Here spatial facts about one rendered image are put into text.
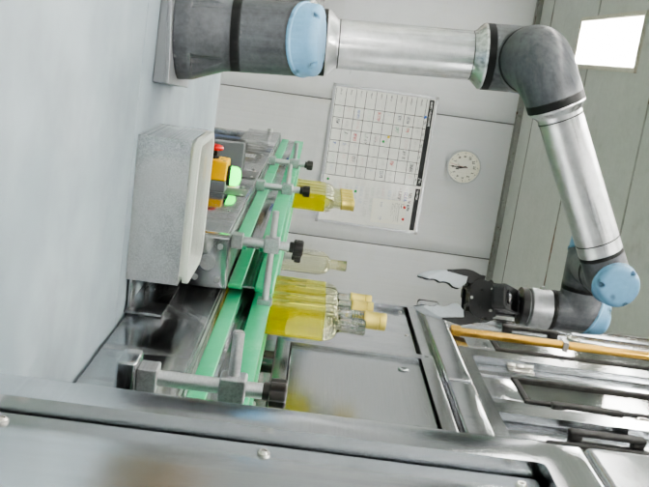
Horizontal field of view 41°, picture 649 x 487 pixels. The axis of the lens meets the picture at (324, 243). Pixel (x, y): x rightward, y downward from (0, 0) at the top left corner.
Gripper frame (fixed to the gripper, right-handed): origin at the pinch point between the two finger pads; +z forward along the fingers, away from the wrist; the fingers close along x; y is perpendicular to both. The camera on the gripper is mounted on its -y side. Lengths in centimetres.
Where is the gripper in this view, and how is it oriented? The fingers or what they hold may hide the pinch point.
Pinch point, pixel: (422, 291)
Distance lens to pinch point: 161.3
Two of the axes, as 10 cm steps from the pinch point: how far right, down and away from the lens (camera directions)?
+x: 1.2, -9.8, 1.7
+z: -9.9, -1.3, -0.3
